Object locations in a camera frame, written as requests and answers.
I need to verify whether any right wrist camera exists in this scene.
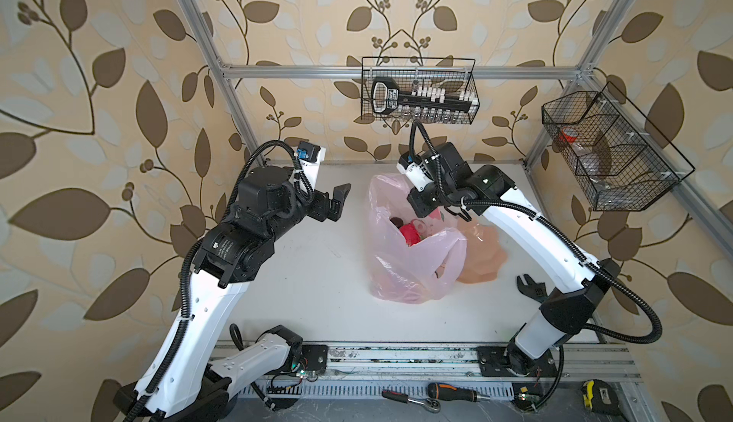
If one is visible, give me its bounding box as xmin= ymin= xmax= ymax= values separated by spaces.
xmin=397 ymin=153 xmax=433 ymax=192

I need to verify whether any black adjustable wrench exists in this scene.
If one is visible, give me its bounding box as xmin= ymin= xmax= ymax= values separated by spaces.
xmin=515 ymin=274 xmax=548 ymax=303

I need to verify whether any peach scalloped plastic plate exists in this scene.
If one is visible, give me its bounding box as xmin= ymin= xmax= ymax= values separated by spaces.
xmin=457 ymin=221 xmax=508 ymax=285

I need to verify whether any orange black screwdriver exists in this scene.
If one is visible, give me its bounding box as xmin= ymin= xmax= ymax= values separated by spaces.
xmin=427 ymin=382 xmax=491 ymax=403

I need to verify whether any black wire basket right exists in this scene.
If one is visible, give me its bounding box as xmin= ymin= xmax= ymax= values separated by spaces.
xmin=541 ymin=82 xmax=695 ymax=212

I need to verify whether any pink plastic bag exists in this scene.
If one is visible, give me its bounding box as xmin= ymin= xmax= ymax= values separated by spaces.
xmin=366 ymin=174 xmax=467 ymax=305

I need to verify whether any black socket holder tool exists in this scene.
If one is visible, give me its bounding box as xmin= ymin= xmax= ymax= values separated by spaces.
xmin=366 ymin=76 xmax=480 ymax=116

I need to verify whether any red black ratchet wrench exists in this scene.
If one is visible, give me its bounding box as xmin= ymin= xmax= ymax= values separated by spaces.
xmin=381 ymin=390 xmax=441 ymax=414

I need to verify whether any dark brown toy plum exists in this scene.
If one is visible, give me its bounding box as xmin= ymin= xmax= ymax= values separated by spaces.
xmin=389 ymin=217 xmax=404 ymax=228

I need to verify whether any yellow black tape measure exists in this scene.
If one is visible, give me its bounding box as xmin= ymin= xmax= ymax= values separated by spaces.
xmin=581 ymin=379 xmax=622 ymax=416

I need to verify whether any black wire basket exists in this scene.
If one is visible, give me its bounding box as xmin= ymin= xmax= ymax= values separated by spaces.
xmin=360 ymin=55 xmax=480 ymax=125
xmin=541 ymin=82 xmax=695 ymax=212

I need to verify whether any black wire basket centre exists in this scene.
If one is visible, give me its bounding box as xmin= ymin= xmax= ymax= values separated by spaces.
xmin=360 ymin=55 xmax=480 ymax=125

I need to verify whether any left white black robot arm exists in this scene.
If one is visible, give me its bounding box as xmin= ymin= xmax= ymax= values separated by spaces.
xmin=114 ymin=139 xmax=351 ymax=421

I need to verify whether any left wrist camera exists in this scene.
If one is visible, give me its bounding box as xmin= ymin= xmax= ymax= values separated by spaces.
xmin=296 ymin=141 xmax=326 ymax=188

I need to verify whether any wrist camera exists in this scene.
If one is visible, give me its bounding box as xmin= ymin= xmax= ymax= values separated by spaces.
xmin=296 ymin=141 xmax=326 ymax=188
xmin=397 ymin=153 xmax=433 ymax=192

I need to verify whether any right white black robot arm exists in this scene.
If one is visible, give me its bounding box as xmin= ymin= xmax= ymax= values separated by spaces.
xmin=399 ymin=142 xmax=662 ymax=376

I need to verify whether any red toy dragon fruit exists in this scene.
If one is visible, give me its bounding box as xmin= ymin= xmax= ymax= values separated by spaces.
xmin=399 ymin=223 xmax=422 ymax=246

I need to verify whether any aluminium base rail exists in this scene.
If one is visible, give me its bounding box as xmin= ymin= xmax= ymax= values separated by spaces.
xmin=257 ymin=342 xmax=641 ymax=401

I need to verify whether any clear bottle red cap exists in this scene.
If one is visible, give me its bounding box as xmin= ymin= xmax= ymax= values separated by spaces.
xmin=559 ymin=126 xmax=599 ymax=163

